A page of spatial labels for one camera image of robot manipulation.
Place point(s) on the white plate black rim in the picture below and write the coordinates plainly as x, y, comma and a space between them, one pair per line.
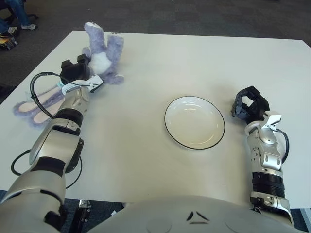
194, 123

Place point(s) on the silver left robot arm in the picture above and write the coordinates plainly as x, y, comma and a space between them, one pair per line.
73, 102

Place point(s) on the white sneaker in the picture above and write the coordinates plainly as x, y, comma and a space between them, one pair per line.
28, 26

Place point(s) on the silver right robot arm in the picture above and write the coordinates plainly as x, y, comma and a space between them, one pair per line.
267, 150

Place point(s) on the silver robot torso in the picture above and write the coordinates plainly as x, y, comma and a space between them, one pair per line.
170, 213

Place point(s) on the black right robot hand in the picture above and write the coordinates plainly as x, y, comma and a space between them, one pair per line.
257, 109

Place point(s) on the purple plush bunny doll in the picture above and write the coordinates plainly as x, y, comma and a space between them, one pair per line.
97, 41

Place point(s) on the white table leg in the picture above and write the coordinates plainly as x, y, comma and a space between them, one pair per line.
306, 218

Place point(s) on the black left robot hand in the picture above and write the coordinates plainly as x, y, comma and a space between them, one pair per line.
75, 72

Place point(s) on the yellow black box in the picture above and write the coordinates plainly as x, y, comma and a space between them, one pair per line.
8, 43

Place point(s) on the black robot stand frame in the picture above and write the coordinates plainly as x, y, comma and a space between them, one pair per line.
83, 213

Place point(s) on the person leg blue jeans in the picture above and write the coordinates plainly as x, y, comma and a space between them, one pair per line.
20, 12
3, 26

